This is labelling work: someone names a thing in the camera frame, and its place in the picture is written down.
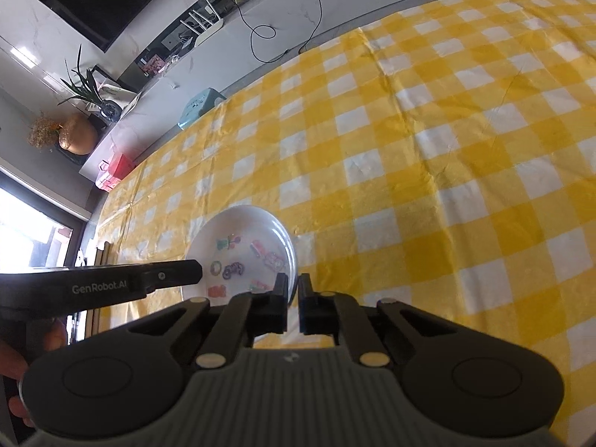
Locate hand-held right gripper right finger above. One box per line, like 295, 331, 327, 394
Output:
298, 274, 459, 368

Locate yellow checkered tablecloth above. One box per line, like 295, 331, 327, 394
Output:
95, 0, 596, 447

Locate white marble tv bench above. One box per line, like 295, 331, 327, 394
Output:
78, 0, 494, 178

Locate light blue plastic stool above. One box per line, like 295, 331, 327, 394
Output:
177, 88, 228, 130

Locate small white printed plate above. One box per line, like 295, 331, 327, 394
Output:
181, 204, 298, 308

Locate pink storage box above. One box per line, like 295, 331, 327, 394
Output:
95, 153, 136, 191

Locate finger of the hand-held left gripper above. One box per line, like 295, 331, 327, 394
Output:
140, 260, 204, 295

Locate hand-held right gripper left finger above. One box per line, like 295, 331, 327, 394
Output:
128, 272, 289, 368

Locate glass balcony door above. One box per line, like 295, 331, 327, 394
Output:
0, 172, 89, 271

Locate person's left hand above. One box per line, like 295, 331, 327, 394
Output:
0, 319, 66, 429

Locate green plant in glass vase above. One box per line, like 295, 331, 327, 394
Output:
58, 44, 123, 119

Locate dried yellow flowers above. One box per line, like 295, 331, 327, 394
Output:
27, 114, 61, 152

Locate black cable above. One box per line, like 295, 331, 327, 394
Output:
235, 0, 323, 62

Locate gold round vase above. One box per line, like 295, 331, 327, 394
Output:
58, 112, 99, 155

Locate white router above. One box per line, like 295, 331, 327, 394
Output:
179, 2, 224, 47

